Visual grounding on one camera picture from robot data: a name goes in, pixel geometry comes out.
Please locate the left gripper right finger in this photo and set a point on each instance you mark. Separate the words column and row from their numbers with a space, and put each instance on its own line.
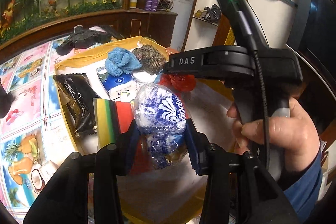
column 196, row 144

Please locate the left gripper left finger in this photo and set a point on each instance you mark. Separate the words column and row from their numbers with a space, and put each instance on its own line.
column 126, row 148

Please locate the colourful sponge pack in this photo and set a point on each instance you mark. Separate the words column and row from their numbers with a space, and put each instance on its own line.
column 113, row 118

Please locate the blue white Vinda bag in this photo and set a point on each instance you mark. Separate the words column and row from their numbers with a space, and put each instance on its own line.
column 161, row 117

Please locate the blue tissue pack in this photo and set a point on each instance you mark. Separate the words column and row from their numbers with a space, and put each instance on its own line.
column 119, row 84

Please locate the orange red plastic bag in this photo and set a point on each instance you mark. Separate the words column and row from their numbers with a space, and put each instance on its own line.
column 179, row 83

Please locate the black snack bag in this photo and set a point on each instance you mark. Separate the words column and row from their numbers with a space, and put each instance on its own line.
column 78, row 96

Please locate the light blue knitted cloth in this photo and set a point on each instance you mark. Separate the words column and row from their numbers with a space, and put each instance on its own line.
column 120, row 61

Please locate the brown knitted hat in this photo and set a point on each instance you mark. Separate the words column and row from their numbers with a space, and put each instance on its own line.
column 150, row 58

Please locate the white towel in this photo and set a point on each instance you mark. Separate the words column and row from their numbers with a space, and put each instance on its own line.
column 208, row 110

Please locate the blue sleeve forearm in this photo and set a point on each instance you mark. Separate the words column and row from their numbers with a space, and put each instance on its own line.
column 302, row 188

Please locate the person's right hand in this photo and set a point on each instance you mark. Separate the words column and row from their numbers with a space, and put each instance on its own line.
column 297, row 135

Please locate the yellow taped foam box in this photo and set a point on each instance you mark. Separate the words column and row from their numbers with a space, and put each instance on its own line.
column 160, row 185

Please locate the colourful printed tablecloth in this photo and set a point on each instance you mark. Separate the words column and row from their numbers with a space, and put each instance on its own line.
column 35, row 139

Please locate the black star-shaped device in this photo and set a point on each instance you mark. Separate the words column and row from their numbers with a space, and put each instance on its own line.
column 83, row 38

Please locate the black cylindrical motor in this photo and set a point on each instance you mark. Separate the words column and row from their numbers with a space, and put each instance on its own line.
column 6, row 100

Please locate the purple spray can pair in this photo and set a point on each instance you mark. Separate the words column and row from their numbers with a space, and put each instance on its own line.
column 151, row 5

